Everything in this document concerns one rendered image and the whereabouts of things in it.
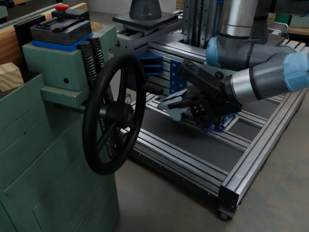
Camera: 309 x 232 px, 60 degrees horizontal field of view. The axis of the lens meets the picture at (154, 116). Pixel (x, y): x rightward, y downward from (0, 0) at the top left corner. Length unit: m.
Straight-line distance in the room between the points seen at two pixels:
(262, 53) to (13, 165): 0.62
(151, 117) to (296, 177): 0.91
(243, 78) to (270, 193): 1.08
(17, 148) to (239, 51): 0.56
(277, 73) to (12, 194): 0.62
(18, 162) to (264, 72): 0.56
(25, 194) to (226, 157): 0.99
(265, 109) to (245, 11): 1.22
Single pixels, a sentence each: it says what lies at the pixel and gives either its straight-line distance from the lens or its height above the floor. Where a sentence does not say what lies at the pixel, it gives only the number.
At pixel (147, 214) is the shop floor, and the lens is 1.42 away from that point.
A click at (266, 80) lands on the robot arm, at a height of 0.92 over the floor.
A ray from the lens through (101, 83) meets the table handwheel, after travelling 0.52.
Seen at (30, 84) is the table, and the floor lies 0.89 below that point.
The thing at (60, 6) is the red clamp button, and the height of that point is 1.02.
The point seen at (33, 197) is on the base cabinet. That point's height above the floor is 0.62.
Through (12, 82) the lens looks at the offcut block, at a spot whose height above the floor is 0.91.
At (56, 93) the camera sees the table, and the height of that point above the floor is 0.87.
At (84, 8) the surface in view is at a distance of 1.07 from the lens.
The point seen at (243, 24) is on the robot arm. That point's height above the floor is 0.99.
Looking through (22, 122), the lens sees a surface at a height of 0.83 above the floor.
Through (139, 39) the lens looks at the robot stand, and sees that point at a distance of 1.23.
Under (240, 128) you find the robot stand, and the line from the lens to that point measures 1.63.
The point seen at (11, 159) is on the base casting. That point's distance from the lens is 0.66.
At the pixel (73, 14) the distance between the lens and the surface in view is 0.68.
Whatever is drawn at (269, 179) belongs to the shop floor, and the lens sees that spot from 1.69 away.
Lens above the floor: 1.18
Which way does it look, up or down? 36 degrees down
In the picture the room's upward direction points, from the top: straight up
